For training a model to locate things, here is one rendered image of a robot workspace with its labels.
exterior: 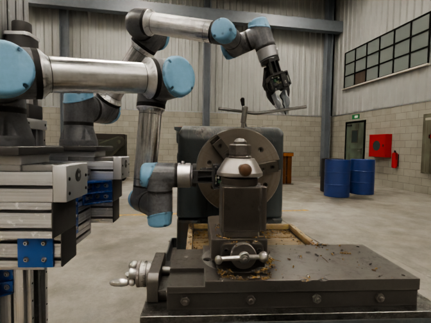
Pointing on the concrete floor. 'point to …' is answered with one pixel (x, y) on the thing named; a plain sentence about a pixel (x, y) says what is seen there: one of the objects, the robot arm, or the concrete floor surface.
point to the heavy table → (287, 167)
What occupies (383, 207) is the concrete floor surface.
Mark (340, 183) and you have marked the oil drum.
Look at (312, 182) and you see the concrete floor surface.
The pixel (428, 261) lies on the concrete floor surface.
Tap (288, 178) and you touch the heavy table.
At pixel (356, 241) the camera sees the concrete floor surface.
